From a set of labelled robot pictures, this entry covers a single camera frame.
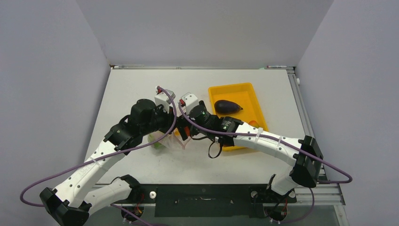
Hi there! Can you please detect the clear zip top bag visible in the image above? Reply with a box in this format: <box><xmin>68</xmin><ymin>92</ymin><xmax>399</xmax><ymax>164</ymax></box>
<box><xmin>147</xmin><ymin>129</ymin><xmax>191</xmax><ymax>150</ymax></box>

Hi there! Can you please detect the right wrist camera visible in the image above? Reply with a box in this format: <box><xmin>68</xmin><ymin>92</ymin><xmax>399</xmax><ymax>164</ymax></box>
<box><xmin>179</xmin><ymin>92</ymin><xmax>199</xmax><ymax>115</ymax></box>

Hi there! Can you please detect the yellow plastic tray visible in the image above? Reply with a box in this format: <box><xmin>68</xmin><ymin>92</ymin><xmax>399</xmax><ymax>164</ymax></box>
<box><xmin>208</xmin><ymin>82</ymin><xmax>269</xmax><ymax>152</ymax></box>

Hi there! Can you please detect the purple toy eggplant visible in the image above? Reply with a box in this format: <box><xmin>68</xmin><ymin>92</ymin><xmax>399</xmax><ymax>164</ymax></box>
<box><xmin>214</xmin><ymin>100</ymin><xmax>243</xmax><ymax>115</ymax></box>

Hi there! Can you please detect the green toy cabbage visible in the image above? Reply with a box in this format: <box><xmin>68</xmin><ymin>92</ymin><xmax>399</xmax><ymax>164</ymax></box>
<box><xmin>147</xmin><ymin>132</ymin><xmax>165</xmax><ymax>150</ymax></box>

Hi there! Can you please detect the aluminium frame rail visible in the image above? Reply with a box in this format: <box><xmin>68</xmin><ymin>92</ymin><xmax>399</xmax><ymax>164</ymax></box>
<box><xmin>111</xmin><ymin>65</ymin><xmax>346</xmax><ymax>207</ymax></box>

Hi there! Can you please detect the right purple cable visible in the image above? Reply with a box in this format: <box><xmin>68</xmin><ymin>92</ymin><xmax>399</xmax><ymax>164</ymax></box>
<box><xmin>177</xmin><ymin>99</ymin><xmax>353</xmax><ymax>224</ymax></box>

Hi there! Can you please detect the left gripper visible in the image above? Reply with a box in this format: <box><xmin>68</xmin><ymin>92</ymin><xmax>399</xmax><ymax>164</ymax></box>
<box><xmin>140</xmin><ymin>104</ymin><xmax>177</xmax><ymax>136</ymax></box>

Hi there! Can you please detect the green red toy mango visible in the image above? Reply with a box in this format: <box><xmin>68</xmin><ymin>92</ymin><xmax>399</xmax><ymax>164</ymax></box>
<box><xmin>248</xmin><ymin>120</ymin><xmax>260</xmax><ymax>128</ymax></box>

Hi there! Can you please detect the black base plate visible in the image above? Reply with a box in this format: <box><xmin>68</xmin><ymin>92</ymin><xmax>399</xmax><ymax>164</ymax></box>
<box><xmin>118</xmin><ymin>184</ymin><xmax>297</xmax><ymax>217</ymax></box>

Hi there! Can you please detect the orange toy pumpkin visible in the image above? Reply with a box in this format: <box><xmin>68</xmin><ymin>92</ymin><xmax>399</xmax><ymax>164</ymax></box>
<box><xmin>184</xmin><ymin>127</ymin><xmax>191</xmax><ymax>137</ymax></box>

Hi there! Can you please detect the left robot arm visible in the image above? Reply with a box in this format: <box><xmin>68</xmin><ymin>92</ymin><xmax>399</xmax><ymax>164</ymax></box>
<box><xmin>40</xmin><ymin>97</ymin><xmax>176</xmax><ymax>226</ymax></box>

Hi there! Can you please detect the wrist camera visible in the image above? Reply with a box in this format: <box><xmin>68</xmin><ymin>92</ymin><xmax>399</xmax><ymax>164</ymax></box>
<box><xmin>179</xmin><ymin>92</ymin><xmax>199</xmax><ymax>115</ymax></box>
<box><xmin>154</xmin><ymin>87</ymin><xmax>176</xmax><ymax>113</ymax></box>

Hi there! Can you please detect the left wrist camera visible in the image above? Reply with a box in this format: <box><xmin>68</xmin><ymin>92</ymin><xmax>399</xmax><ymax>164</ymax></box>
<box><xmin>154</xmin><ymin>87</ymin><xmax>176</xmax><ymax>113</ymax></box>

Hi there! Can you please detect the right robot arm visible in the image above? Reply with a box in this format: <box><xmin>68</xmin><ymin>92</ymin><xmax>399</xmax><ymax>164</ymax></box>
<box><xmin>179</xmin><ymin>104</ymin><xmax>323</xmax><ymax>202</ymax></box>

